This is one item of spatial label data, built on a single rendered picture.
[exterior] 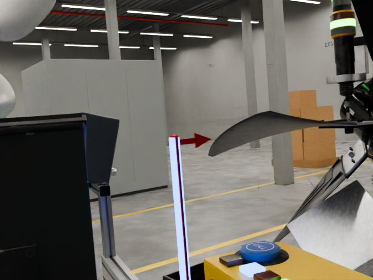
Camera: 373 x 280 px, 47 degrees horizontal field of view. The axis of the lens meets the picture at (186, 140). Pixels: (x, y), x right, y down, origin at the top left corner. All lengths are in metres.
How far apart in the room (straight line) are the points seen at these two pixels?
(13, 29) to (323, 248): 0.74
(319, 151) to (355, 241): 8.26
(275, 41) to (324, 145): 2.93
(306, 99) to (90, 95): 4.61
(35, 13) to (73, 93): 5.88
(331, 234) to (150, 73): 6.82
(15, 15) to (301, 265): 0.76
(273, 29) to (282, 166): 2.19
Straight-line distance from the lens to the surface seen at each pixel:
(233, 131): 0.70
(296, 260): 0.44
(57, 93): 6.77
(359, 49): 0.83
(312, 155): 9.10
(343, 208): 0.81
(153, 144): 7.43
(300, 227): 0.81
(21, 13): 0.98
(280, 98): 7.02
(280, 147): 7.05
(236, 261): 0.43
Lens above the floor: 1.22
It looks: 3 degrees down
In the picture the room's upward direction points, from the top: 5 degrees counter-clockwise
